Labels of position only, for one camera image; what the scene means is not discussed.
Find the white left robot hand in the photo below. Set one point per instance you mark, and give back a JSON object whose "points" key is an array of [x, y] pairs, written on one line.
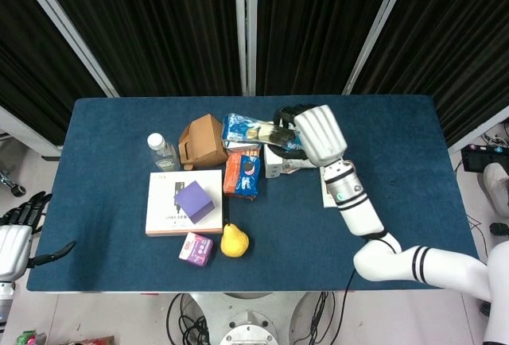
{"points": [[14, 245]]}

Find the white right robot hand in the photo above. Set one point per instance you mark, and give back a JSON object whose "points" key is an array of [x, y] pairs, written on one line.
{"points": [[320, 134]]}

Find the long blue cookie box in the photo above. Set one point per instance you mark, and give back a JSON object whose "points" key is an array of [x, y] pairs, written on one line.
{"points": [[238, 128]]}

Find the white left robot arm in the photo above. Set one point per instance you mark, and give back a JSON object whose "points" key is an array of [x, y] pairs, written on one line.
{"points": [[5, 301]]}

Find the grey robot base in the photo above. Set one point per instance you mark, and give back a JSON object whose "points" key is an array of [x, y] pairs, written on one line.
{"points": [[248, 325]]}

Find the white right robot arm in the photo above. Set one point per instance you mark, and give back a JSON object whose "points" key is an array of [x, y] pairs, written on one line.
{"points": [[358, 210]]}

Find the white small box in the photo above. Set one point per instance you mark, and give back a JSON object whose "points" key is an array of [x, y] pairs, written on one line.
{"points": [[294, 165]]}

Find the white box with blue icons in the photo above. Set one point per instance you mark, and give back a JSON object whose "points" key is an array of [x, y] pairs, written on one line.
{"points": [[272, 166]]}

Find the small blue cookie packet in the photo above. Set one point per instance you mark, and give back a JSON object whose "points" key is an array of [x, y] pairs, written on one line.
{"points": [[248, 174]]}

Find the orange carton box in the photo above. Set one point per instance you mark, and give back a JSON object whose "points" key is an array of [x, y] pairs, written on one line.
{"points": [[229, 174]]}

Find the brown cardboard box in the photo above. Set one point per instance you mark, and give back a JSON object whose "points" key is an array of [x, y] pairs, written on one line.
{"points": [[203, 138]]}

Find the yellow toy pear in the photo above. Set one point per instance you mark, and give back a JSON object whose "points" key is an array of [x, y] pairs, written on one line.
{"points": [[234, 243]]}

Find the purple foam cube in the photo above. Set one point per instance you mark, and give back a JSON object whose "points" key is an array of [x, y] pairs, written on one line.
{"points": [[195, 202]]}

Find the flat white USB hub box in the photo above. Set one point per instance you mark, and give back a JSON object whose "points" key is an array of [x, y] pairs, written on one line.
{"points": [[159, 210]]}

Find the blue table cloth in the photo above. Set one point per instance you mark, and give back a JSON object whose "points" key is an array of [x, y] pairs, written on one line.
{"points": [[119, 130]]}

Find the black electronic device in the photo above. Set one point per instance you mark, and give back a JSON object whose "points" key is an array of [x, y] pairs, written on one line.
{"points": [[475, 160]]}

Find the clear plastic bottle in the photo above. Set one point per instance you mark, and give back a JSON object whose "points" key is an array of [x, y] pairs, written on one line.
{"points": [[163, 156]]}

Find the purple tissue pack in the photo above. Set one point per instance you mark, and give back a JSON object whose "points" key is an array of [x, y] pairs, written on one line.
{"points": [[196, 249]]}

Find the black curtain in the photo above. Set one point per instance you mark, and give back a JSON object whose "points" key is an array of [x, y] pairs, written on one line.
{"points": [[167, 23]]}

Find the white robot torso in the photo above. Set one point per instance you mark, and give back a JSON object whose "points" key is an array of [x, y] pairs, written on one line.
{"points": [[499, 301]]}

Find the white frame post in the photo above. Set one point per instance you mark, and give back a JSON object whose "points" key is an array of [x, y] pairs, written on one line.
{"points": [[378, 27], [67, 27], [245, 27]]}

